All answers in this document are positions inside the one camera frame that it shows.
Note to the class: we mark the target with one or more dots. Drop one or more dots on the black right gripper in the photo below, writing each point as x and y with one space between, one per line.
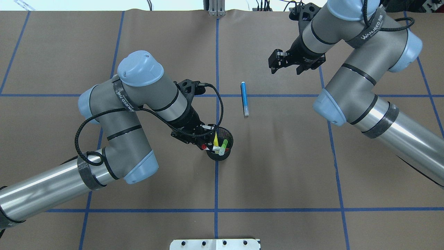
302 51

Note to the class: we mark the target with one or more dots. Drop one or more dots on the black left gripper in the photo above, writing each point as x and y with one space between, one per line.
183 122

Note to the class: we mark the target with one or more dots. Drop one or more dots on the red white marker pen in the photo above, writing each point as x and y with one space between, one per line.
210 148

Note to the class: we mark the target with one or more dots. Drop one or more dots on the green highlighter pen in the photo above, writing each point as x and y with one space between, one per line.
223 147

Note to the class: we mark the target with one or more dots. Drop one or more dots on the blue highlighter pen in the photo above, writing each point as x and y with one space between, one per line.
244 99

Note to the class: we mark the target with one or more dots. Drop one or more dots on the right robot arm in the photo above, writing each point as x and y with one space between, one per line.
380 44

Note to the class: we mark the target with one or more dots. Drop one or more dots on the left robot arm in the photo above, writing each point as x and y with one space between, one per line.
111 143

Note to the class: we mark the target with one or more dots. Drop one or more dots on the yellow highlighter pen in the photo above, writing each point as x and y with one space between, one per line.
215 140

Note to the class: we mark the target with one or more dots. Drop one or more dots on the black mesh pen cup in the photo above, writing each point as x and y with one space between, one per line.
220 144

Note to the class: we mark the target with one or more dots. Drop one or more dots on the aluminium frame post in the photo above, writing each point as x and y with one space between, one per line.
215 8

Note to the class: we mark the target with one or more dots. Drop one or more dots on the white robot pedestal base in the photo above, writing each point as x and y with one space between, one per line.
215 244

